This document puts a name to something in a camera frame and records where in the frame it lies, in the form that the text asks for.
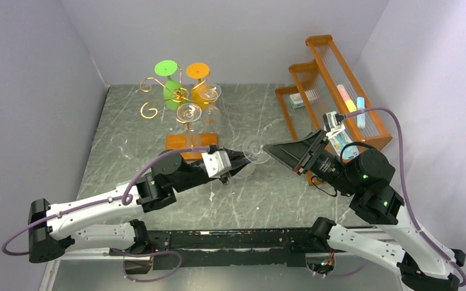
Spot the green plastic wine glass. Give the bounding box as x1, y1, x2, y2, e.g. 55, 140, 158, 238
154, 59, 182, 111

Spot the orange plastic wine glass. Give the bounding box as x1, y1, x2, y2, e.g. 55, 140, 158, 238
186, 62, 210, 110

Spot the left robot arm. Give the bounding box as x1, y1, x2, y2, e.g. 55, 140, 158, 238
27, 145, 251, 263

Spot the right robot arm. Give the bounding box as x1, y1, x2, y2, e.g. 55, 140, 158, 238
263, 130, 465, 290

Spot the orange wooden shelf rack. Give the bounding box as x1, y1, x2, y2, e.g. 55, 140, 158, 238
275, 34, 393, 186

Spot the small white box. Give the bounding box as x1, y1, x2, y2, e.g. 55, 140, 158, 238
289, 93, 305, 109

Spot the pink yellow highlighter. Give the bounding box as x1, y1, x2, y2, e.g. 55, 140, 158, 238
336, 84, 357, 113

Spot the light blue highlighter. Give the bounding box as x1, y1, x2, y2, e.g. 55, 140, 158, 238
356, 96, 366, 129

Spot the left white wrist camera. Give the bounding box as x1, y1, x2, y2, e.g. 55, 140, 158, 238
201, 149, 223, 178

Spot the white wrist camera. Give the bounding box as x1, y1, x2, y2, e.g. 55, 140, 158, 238
323, 111, 345, 139
201, 149, 223, 178

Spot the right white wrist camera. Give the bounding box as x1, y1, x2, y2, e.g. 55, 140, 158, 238
323, 111, 345, 139

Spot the gold wire glass rack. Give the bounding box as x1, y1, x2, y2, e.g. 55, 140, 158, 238
139, 59, 220, 150

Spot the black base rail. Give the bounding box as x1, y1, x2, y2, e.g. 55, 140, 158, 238
132, 227, 330, 269

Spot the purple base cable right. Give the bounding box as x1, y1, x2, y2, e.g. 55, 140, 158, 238
311, 261, 368, 279

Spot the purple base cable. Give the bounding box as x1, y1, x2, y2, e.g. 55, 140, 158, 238
110, 249, 183, 283
311, 261, 368, 279

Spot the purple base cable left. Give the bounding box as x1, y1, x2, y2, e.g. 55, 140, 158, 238
110, 249, 183, 283

